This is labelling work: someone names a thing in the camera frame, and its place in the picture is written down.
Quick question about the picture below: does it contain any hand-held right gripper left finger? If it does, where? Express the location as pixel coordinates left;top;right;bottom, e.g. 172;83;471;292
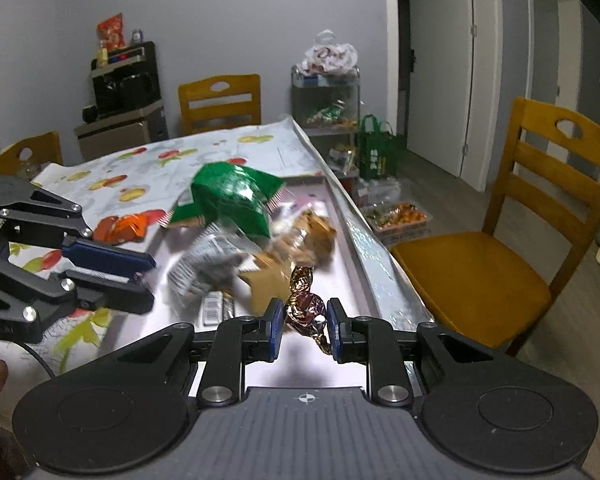
114;297;285;407

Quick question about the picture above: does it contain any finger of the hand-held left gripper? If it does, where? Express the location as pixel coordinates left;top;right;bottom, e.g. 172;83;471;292
0;247;156;329
0;175;157;279

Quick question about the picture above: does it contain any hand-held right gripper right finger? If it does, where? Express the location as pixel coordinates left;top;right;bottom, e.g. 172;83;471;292
326;297;498;407

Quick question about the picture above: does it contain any brown gold foil candy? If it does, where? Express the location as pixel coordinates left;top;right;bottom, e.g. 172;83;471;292
289;264;317;297
284;292;332;357

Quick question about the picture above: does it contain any beige brown snack packet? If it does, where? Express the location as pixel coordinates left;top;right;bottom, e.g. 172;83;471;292
234;254;295;322

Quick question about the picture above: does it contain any white cardboard box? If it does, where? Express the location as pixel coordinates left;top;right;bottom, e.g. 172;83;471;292
104;175;387;392

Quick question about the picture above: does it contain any clear printed snack packet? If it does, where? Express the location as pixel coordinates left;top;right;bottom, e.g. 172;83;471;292
166;232;247;312

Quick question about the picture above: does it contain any green snack packet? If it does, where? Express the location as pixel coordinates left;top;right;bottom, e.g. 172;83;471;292
166;159;287;239

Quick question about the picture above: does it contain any brown cookie packet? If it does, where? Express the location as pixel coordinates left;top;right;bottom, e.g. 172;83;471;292
270;209;339;281

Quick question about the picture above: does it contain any grey cabinet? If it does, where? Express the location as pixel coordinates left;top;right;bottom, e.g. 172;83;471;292
73;100;169;162

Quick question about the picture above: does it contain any box of oranges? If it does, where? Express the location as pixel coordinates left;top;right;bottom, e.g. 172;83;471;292
361;201;432;247

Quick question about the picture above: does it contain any wooden chair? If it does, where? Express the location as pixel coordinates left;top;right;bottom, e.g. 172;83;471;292
0;131;64;182
389;96;600;357
178;74;262;137

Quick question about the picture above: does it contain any green shopping bag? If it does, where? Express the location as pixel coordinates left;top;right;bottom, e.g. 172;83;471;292
358;114;397;181

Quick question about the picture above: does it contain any red snack bag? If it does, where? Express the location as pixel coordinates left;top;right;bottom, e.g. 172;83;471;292
96;13;127;52

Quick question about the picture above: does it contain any white plastic bag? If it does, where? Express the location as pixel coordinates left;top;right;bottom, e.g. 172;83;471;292
301;30;359;77

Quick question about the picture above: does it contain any white door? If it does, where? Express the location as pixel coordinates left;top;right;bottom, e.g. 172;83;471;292
406;0;503;192

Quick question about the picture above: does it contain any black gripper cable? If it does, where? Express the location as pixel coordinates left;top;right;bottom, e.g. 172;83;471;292
16;341;57;380

